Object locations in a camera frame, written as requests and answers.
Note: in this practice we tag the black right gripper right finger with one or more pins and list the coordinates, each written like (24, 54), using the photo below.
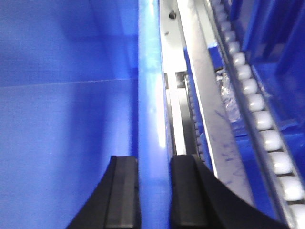
(201, 201)

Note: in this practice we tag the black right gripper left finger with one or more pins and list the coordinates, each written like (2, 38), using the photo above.
(115, 203)

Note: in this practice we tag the blue bin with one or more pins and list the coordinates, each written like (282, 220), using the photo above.
(272, 36)
(80, 81)

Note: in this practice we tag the white roller track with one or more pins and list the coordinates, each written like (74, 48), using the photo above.
(287, 189)

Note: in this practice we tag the clear plastic bag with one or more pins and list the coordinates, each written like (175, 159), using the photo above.
(229, 99)

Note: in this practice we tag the steel divider rail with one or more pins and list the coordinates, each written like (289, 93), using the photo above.
(222, 148)

